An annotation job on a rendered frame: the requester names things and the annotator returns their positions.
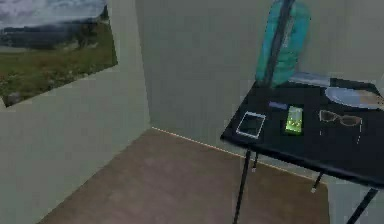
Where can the small purple card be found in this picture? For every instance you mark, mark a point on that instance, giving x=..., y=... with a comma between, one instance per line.
x=277, y=105

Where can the green screen phone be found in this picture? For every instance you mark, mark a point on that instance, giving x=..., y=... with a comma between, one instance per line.
x=294, y=120

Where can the grey flat book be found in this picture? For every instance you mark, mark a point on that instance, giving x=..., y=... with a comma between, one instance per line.
x=310, y=78

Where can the black table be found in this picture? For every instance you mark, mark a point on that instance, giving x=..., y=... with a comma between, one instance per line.
x=310, y=146

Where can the brown sunglasses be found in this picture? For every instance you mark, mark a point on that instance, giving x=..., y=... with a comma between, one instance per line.
x=340, y=119

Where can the grey plate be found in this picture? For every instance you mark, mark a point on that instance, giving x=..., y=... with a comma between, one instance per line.
x=353, y=97

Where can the teal lamp with black post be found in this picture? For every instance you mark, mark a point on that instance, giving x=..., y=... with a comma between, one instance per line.
x=283, y=43

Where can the landscape picture on wall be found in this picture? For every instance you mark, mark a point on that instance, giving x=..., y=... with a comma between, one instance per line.
x=50, y=46

